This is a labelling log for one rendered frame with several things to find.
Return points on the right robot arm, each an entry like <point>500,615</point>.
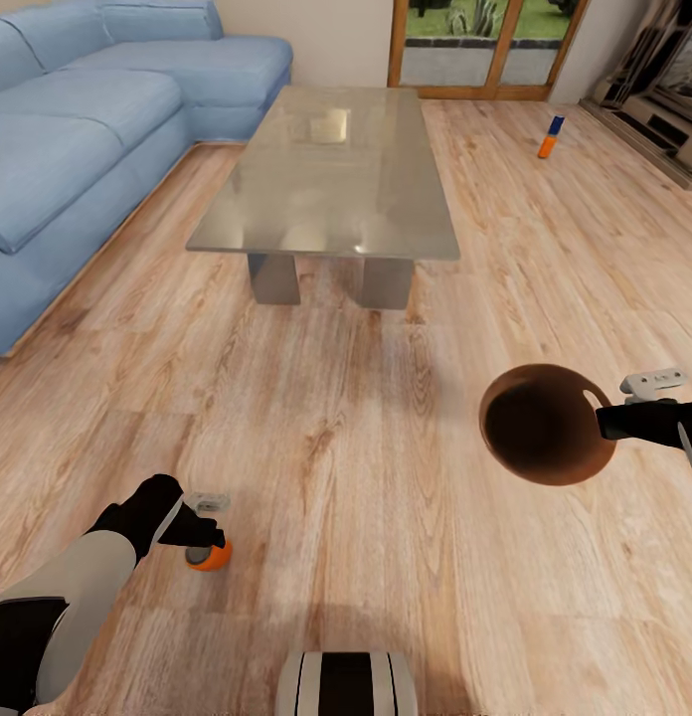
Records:
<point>645,416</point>

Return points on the can of soda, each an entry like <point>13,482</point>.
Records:
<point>557,124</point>
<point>208,559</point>
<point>546,147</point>

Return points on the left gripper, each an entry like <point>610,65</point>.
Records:
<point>198,532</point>

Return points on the trash can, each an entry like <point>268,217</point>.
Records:
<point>538,423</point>

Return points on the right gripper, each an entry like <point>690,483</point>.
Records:
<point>631,421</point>

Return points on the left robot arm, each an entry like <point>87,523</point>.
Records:
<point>49,621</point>

